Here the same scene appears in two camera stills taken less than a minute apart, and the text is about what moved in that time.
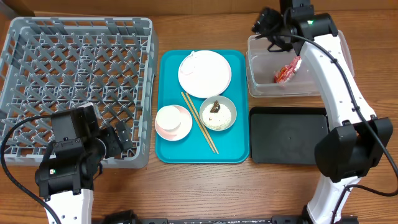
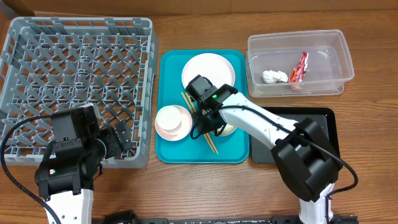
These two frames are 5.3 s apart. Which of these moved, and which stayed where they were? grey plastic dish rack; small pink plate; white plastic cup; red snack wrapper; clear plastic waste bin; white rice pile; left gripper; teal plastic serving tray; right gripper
Moved: red snack wrapper; right gripper; white rice pile
Stayed: teal plastic serving tray; grey plastic dish rack; white plastic cup; clear plastic waste bin; small pink plate; left gripper
